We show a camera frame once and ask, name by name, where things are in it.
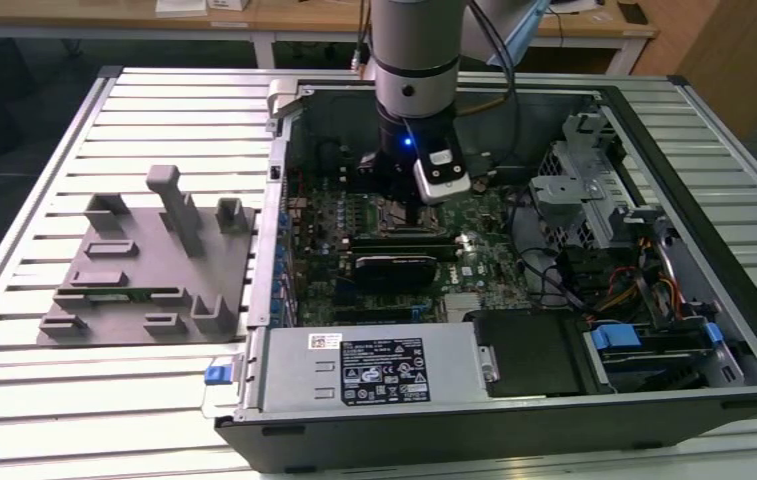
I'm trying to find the green RAM stick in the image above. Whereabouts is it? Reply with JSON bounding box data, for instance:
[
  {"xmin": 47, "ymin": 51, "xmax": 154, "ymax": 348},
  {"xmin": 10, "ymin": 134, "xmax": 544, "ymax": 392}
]
[{"xmin": 83, "ymin": 291, "xmax": 157, "ymax": 305}]

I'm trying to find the black PC case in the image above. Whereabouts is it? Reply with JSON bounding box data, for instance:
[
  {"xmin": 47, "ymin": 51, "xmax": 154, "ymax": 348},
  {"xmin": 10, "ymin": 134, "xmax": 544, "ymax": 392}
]
[{"xmin": 201, "ymin": 77, "xmax": 757, "ymax": 474}]

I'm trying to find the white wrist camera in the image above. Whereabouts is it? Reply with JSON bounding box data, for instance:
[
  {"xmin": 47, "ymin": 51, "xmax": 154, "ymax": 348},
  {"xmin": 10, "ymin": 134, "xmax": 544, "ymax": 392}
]
[{"xmin": 413, "ymin": 147, "xmax": 473, "ymax": 205}]

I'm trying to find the wooden desk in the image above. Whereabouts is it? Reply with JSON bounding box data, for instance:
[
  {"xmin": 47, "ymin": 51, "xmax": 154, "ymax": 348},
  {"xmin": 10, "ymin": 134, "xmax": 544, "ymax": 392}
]
[{"xmin": 0, "ymin": 0, "xmax": 660, "ymax": 76}]

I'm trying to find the small black graphics card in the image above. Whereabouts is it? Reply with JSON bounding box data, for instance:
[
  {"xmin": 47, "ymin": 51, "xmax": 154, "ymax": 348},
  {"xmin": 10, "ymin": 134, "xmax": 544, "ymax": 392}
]
[{"xmin": 350, "ymin": 253, "xmax": 439, "ymax": 295}]

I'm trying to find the black RAM stick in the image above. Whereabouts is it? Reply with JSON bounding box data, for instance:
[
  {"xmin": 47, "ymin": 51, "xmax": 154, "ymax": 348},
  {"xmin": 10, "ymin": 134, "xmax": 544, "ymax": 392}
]
[{"xmin": 350, "ymin": 244, "xmax": 460, "ymax": 262}]

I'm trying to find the grey parts rack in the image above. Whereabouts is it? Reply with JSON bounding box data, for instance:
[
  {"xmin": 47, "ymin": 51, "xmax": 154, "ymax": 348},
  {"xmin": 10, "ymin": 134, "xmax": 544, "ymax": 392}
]
[{"xmin": 37, "ymin": 163, "xmax": 261, "ymax": 347}]

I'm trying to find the CPU socket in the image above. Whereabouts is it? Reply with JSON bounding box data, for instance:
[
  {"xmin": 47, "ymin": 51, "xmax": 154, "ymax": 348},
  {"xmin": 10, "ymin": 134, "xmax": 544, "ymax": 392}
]
[{"xmin": 375, "ymin": 195, "xmax": 450, "ymax": 237}]

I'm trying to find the grey case latch handle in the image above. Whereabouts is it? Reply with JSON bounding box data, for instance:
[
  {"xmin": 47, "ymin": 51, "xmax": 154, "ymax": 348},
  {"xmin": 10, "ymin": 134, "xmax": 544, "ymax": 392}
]
[{"xmin": 267, "ymin": 78, "xmax": 303, "ymax": 119}]

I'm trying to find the silver chipset heatsink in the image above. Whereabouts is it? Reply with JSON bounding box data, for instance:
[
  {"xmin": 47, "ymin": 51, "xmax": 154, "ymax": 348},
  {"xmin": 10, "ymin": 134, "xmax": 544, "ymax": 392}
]
[{"xmin": 442, "ymin": 293, "xmax": 481, "ymax": 321}]

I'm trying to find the green motherboard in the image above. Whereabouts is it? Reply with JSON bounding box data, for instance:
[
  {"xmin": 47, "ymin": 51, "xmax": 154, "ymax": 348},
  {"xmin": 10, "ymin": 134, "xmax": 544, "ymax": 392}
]
[{"xmin": 281, "ymin": 169, "xmax": 553, "ymax": 326}]

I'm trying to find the blue disk carrier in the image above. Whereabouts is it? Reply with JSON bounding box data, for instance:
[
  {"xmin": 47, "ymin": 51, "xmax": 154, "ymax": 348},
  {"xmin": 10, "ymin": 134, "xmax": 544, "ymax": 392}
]
[{"xmin": 588, "ymin": 323, "xmax": 644, "ymax": 361}]

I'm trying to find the orange yellow wire bundle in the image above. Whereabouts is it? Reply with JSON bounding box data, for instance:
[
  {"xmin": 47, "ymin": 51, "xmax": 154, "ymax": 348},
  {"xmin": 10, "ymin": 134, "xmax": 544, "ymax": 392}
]
[{"xmin": 608, "ymin": 239, "xmax": 681, "ymax": 321}]

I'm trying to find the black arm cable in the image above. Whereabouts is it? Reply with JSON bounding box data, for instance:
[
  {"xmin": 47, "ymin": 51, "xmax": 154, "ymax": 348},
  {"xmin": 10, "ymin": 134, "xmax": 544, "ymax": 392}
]
[{"xmin": 468, "ymin": 0, "xmax": 520, "ymax": 166}]

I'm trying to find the black cable bundle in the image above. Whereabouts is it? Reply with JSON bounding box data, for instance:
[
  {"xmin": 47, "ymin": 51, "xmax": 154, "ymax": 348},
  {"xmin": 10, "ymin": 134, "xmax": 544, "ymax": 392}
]
[{"xmin": 509, "ymin": 192, "xmax": 586, "ymax": 314}]

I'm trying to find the wooden cabinet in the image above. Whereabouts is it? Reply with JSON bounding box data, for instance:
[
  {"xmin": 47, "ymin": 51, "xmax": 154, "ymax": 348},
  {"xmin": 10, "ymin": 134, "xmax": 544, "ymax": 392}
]
[{"xmin": 634, "ymin": 0, "xmax": 757, "ymax": 141}]

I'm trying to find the white cardboard box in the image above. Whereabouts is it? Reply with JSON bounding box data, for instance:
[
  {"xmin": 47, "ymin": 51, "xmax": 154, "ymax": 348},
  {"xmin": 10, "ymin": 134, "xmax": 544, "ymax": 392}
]
[{"xmin": 154, "ymin": 0, "xmax": 207, "ymax": 15}]

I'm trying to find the silver metal drive cage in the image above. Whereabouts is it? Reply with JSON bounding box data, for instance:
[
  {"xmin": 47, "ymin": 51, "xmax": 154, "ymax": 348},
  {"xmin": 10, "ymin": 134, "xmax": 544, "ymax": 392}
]
[{"xmin": 528, "ymin": 112, "xmax": 670, "ymax": 251}]

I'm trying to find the silver power supply unit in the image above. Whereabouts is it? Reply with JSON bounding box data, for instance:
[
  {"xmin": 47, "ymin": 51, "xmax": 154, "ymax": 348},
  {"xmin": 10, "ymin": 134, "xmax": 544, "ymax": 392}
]
[{"xmin": 237, "ymin": 322, "xmax": 500, "ymax": 416}]

